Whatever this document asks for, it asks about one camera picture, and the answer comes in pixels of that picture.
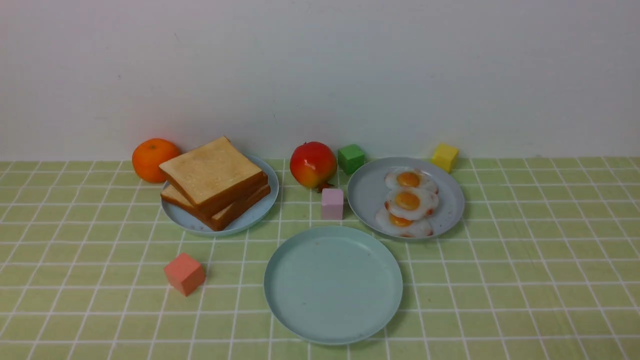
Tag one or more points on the grey egg plate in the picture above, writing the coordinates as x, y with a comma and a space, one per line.
367, 190

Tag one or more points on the yellow cube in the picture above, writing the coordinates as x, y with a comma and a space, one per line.
445, 157

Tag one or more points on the green cube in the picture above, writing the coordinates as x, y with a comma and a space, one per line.
350, 158

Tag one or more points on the blue bread plate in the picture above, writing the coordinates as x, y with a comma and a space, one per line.
252, 216

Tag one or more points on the salmon red cube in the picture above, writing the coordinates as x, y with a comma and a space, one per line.
185, 274

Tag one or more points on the orange fruit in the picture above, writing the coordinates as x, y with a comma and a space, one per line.
148, 156

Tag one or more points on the light blue centre plate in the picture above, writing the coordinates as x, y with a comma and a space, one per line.
333, 285

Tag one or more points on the red yellow apple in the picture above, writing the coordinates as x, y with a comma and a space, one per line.
313, 164

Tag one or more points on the pink cube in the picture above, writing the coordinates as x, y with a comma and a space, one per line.
332, 204

